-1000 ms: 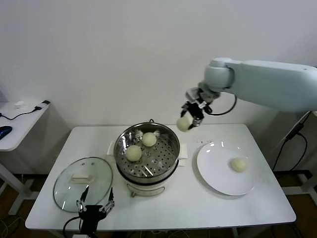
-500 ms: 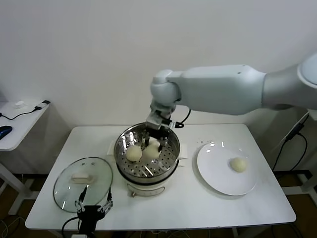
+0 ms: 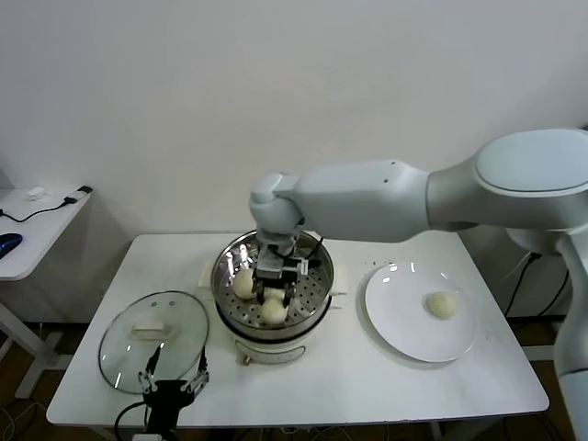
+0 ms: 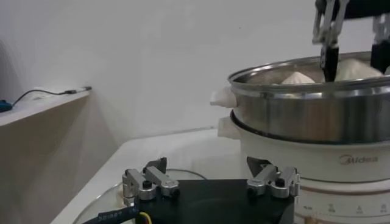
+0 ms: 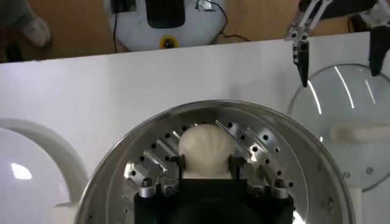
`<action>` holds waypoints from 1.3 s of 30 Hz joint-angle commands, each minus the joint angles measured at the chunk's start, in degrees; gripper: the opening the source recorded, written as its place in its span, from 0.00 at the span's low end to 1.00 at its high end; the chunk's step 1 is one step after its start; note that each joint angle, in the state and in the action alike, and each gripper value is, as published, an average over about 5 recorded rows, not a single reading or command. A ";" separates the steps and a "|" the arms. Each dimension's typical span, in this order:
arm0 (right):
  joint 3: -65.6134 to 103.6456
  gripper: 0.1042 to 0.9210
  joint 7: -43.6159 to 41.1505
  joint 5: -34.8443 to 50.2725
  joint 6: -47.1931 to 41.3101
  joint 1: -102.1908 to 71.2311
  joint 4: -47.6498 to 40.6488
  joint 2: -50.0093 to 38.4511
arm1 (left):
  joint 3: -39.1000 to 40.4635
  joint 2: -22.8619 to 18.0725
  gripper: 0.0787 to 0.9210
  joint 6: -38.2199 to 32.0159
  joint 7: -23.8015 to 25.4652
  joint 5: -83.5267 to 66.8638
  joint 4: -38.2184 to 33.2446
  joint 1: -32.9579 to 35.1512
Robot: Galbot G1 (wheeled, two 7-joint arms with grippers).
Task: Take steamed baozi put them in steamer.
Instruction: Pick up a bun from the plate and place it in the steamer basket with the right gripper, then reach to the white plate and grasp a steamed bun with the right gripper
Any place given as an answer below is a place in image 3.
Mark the round glass pot lid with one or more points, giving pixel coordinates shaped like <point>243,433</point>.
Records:
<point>119,342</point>

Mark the stainless steel steamer basket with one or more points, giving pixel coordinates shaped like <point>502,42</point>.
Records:
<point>312,285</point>

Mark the white electric pot base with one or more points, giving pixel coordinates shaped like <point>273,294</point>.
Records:
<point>271,351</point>

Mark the small white object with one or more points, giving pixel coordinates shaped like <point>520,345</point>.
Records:
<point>37,194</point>

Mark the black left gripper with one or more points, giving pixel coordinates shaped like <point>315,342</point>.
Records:
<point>167,394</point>

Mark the white round plate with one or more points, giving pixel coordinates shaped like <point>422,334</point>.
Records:
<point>413,331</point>

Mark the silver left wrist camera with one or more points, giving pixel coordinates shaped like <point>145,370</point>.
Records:
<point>144,436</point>

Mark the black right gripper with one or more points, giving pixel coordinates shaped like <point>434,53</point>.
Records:
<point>291,271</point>

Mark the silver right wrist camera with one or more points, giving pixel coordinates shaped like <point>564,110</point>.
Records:
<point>268,265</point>

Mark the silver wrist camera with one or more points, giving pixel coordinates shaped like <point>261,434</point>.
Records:
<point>268,265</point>
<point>144,436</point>

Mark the blue computer mouse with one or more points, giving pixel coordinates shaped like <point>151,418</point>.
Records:
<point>9,243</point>

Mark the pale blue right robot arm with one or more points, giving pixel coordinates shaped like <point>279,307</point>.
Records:
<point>367,202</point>

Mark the white steamed baozi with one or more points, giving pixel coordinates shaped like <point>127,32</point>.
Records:
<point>441,306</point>
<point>273,312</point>
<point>243,283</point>

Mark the white side desk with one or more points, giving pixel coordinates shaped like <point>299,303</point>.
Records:
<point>41,239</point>

